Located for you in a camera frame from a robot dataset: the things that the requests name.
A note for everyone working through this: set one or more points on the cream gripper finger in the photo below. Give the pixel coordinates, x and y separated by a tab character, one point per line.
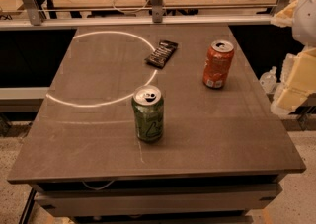
284	18
297	81

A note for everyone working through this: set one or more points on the orange soda can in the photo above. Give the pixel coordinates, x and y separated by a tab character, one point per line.
217	63

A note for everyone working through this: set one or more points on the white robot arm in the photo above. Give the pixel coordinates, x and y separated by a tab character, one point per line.
304	23

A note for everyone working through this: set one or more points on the green soda can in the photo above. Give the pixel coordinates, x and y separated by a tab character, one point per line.
148	106

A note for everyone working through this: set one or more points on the clear plastic bottle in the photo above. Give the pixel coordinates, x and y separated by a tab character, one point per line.
269	79

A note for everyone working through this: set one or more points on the black snack packet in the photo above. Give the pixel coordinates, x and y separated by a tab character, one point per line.
160	56

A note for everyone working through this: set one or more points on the metal guard rail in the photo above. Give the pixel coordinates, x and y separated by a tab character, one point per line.
56	24

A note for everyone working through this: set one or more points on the left metal rail bracket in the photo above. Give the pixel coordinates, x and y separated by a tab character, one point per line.
35	15

